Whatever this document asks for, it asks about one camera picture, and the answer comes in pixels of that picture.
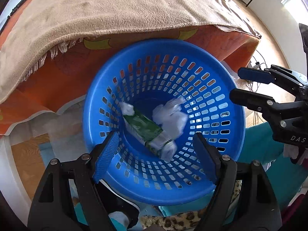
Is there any white tissue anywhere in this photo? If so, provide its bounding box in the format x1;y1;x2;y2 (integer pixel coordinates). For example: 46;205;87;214
119;102;135;116

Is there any green white milk carton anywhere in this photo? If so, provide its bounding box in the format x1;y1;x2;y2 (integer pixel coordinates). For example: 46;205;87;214
123;109;177;162

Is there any white plastic bag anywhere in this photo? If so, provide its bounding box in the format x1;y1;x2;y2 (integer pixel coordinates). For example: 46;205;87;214
152;98;188;140

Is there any white gloved right hand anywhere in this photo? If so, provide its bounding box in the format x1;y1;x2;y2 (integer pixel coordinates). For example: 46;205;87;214
283;144;299;160

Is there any teal trousers leg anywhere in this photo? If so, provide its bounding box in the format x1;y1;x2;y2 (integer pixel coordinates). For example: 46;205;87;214
74;121;308;231

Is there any leopard print slipper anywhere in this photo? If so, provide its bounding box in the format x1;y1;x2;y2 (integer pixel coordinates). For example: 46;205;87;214
139;180;242;231

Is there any blue plastic waste basket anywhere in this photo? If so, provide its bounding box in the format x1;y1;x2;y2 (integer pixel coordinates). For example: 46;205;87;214
83;39;245;205

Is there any orange patterned bed sheet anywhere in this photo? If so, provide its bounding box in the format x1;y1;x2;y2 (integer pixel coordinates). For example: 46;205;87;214
1;0;261;136

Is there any beige fleece blanket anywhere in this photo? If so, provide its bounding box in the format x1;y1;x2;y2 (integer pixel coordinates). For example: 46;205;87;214
1;0;259;101

